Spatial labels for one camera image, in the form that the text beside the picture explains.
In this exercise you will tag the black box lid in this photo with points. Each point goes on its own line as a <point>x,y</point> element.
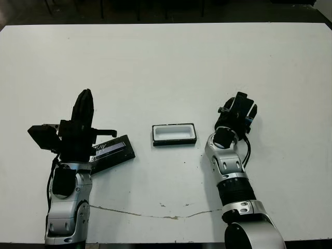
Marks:
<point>122,153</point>

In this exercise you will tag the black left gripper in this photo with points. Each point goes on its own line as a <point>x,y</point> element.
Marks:
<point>75,140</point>

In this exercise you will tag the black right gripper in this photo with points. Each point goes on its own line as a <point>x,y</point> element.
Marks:
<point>229,119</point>

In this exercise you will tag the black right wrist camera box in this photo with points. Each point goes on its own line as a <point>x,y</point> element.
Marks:
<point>246,103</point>

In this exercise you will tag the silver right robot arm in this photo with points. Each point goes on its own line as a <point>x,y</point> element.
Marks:
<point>233,160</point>

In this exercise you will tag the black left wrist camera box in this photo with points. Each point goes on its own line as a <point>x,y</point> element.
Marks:
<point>41,137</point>

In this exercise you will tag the black box base white insert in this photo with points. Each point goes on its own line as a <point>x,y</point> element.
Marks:
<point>171,132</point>

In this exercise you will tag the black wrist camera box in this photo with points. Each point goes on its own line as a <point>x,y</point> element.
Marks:
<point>41,137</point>
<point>246,103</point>

